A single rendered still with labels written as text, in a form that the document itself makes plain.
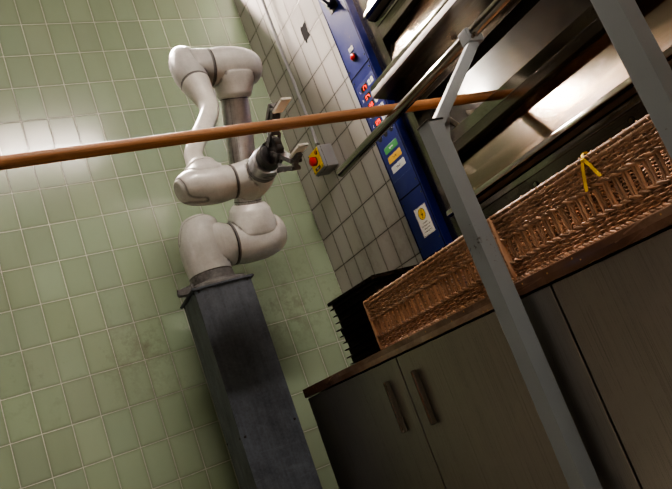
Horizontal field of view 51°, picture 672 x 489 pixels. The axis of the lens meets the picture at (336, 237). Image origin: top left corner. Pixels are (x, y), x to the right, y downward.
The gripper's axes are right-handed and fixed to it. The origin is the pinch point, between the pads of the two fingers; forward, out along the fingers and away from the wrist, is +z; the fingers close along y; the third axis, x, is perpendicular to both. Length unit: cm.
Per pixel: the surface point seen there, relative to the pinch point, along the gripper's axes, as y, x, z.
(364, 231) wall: 9, -64, -87
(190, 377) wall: 40, 11, -121
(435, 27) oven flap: -21, -52, 8
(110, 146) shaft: 0.7, 47.4, 1.7
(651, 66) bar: 43, -7, 89
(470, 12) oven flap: -19, -58, 16
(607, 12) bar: 32, -7, 87
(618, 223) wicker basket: 59, -17, 64
